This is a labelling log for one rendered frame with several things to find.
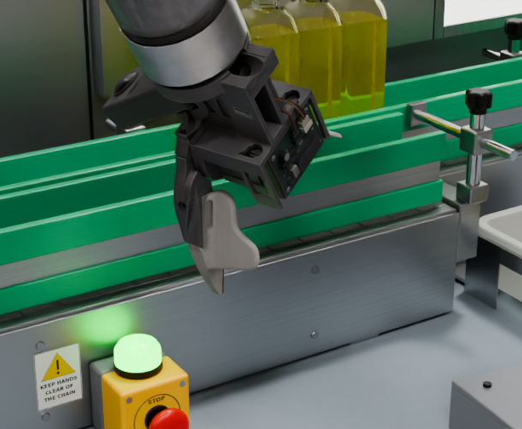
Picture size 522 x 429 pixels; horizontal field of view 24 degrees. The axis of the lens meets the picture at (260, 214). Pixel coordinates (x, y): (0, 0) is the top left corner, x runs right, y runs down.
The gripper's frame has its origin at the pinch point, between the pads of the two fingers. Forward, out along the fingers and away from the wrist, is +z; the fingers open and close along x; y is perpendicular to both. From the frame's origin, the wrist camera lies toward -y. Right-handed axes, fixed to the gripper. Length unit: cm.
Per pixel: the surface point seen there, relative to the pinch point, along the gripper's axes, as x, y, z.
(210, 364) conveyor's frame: -4.1, -13.5, 26.0
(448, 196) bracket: 27.3, -4.5, 33.9
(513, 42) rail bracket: 57, -12, 42
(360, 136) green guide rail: 27.0, -13.5, 26.4
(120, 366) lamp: -11.4, -14.2, 14.7
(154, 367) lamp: -9.8, -11.8, 15.9
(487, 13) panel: 62, -18, 43
